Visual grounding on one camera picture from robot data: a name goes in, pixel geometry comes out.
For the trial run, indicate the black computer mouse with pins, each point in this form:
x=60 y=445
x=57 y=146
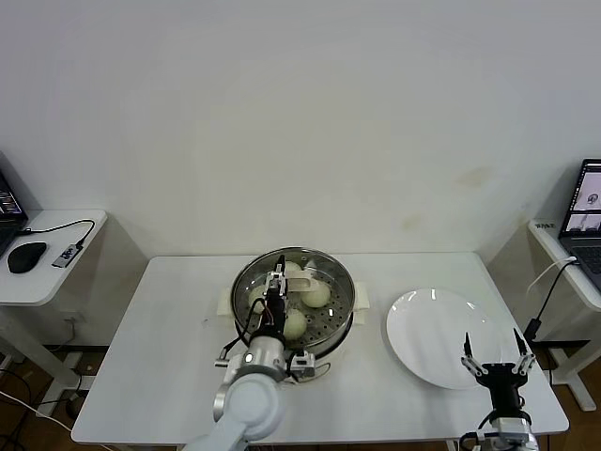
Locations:
x=27 y=256

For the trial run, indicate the black laptop dark screen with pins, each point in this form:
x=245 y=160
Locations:
x=7 y=225

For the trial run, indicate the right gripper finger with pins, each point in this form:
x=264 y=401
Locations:
x=471 y=362
x=526 y=359

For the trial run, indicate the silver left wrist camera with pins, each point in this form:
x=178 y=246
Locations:
x=303 y=364

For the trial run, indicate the cream electric cooking pot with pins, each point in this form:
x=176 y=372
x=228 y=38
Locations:
x=361 y=305

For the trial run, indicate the perforated steel steamer basket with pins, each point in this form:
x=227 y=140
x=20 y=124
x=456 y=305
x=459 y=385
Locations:
x=339 y=334

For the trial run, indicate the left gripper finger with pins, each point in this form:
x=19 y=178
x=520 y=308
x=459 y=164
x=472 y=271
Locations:
x=283 y=277
x=272 y=284

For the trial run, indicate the white steamed baozi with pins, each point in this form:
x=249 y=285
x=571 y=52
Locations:
x=315 y=298
x=257 y=295
x=293 y=269
x=297 y=325

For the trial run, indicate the white wall socket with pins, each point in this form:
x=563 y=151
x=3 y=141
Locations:
x=72 y=319

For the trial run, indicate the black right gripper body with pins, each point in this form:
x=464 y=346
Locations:
x=503 y=383

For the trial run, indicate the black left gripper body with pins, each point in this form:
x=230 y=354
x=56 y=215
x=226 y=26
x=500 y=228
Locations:
x=275 y=315

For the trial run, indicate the white side table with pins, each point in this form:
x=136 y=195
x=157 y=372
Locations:
x=42 y=282
x=549 y=244

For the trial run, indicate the grey laptop with camera views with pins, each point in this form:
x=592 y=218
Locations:
x=587 y=253

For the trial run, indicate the large white round plate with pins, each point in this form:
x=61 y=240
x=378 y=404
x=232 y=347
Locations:
x=422 y=329

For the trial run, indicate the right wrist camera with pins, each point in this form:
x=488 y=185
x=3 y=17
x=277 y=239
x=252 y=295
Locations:
x=512 y=426

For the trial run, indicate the small grey usb hub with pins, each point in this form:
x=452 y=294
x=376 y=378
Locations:
x=68 y=256

